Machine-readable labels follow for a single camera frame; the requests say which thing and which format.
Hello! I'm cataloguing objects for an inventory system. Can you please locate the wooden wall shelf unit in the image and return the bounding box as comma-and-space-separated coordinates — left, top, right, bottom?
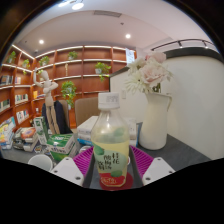
0, 43, 138, 134

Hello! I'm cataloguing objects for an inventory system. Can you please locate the tall green white carton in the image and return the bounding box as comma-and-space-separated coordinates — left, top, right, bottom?
33, 115, 49, 146

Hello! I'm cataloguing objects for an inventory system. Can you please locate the wooden artist mannequin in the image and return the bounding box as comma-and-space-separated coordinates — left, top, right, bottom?
32, 69, 62, 135

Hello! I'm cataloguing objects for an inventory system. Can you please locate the dark office chair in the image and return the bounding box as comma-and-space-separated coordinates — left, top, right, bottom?
41, 99, 73, 135

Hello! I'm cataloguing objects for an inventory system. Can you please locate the black ceiling track light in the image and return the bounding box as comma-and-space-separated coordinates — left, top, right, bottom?
150, 38, 214, 52

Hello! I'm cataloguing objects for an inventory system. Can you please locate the clear bottle of yellow drink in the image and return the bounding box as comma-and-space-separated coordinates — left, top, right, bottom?
90, 92, 131, 188

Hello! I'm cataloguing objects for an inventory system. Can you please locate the white patterned mug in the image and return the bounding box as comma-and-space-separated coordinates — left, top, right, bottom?
27, 153, 54, 172

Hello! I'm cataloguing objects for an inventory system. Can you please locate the branched ceiling lamp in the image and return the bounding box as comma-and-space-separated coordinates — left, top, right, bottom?
57, 0, 85, 11

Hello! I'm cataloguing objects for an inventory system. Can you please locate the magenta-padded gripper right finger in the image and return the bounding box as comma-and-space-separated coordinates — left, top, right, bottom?
128, 144, 177, 189

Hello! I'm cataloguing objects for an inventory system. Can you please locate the green white box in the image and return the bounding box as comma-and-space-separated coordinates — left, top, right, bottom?
45, 133, 81, 163

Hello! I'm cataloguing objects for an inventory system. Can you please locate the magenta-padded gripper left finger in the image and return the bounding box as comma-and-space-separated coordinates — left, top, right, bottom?
49, 145, 97, 190

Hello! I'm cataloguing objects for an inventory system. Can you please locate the colourful stack of books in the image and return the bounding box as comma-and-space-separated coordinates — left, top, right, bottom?
0, 116, 17, 150

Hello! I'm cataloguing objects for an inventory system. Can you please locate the white vase with pale flowers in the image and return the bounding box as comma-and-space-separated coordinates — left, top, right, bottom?
124, 50, 174, 151

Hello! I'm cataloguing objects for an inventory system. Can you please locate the ceiling air vent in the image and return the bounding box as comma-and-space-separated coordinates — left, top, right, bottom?
93, 9, 123, 18

